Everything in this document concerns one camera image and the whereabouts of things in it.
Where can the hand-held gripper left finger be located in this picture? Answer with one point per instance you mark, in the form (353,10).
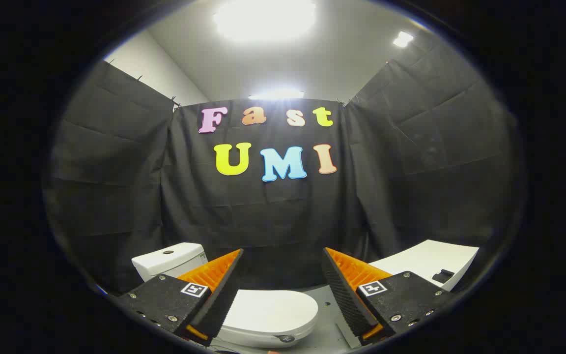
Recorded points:
(221,295)

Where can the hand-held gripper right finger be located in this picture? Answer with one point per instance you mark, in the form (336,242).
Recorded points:
(344,295)

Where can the white toilet lid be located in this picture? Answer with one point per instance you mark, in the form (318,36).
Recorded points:
(268,309)

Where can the white ceramic toilet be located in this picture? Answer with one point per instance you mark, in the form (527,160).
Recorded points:
(165,263)

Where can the white drawer cabinet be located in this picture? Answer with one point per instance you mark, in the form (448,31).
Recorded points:
(420,255)

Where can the black backdrop cloth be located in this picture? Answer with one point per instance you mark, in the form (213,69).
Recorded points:
(273,221)

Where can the long ceiling light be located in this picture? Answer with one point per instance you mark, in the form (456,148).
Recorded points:
(276,95)

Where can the small ceiling light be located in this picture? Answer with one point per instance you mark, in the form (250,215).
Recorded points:
(403,39)

